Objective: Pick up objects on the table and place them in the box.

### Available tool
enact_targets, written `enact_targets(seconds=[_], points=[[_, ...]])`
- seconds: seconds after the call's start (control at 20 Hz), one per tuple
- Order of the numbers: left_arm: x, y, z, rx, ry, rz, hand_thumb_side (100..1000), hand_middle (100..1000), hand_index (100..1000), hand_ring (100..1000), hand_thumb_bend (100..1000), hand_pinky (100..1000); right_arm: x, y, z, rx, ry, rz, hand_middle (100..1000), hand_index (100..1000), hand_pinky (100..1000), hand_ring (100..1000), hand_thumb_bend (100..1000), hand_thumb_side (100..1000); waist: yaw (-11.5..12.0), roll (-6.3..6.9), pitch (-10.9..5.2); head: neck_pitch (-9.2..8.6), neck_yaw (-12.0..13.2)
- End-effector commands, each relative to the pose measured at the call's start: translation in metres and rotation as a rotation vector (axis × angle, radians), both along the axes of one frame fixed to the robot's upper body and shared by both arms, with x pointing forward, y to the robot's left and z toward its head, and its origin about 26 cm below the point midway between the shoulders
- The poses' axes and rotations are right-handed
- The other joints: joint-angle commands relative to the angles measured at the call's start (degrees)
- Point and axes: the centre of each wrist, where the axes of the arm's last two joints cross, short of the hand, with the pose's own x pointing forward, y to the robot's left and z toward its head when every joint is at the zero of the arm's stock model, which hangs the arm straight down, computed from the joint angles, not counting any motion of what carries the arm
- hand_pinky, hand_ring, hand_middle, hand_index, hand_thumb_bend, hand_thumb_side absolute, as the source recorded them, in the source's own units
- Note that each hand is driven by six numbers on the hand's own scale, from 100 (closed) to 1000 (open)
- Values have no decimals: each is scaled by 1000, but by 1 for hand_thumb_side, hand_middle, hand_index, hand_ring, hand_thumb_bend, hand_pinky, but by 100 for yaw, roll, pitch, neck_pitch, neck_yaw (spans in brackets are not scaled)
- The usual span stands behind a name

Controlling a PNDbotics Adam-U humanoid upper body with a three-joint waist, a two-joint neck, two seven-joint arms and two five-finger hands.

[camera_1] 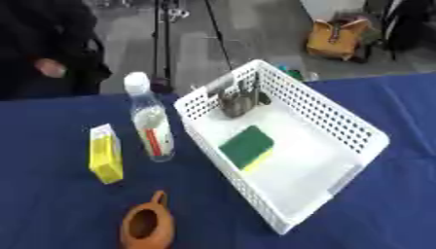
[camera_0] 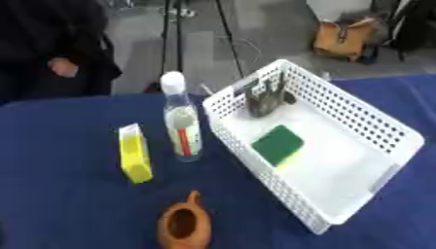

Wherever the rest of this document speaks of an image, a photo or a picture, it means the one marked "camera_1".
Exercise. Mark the grey metal stapler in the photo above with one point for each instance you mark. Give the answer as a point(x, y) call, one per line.
point(235, 99)

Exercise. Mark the green and yellow sponge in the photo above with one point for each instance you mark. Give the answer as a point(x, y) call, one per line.
point(246, 146)

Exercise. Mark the clear plastic bottle white cap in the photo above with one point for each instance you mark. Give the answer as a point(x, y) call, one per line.
point(150, 124)

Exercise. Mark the black tripod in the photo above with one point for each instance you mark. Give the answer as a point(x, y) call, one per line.
point(164, 39)

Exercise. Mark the white perforated plastic basket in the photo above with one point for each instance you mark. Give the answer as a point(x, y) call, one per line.
point(306, 181)

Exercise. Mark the yellow and white carton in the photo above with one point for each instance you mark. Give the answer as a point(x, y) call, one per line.
point(105, 155)

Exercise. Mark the brown clay teapot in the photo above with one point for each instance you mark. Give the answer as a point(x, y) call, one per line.
point(146, 225)

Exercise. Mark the yellow bag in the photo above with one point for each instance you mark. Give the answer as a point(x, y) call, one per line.
point(335, 39)

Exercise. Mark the person's hand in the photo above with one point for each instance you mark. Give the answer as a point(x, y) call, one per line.
point(51, 68)

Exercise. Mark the person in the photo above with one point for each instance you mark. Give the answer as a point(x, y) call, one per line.
point(51, 35)

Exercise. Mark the black chair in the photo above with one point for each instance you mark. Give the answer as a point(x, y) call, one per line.
point(406, 27)

